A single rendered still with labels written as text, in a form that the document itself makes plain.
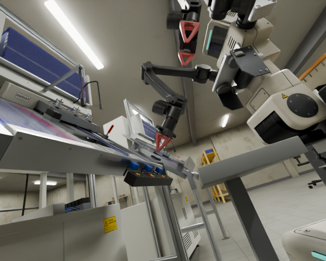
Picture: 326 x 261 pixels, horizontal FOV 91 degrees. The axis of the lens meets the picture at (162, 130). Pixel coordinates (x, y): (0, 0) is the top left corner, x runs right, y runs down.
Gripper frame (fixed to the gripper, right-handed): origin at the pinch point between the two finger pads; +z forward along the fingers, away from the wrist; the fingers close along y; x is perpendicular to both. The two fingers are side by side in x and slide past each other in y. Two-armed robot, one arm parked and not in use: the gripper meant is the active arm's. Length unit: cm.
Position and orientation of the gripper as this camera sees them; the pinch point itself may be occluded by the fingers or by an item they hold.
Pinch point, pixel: (158, 149)
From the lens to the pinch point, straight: 69.2
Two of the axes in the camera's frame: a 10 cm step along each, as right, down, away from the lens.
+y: -3.9, -2.8, -8.8
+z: -4.1, 9.1, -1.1
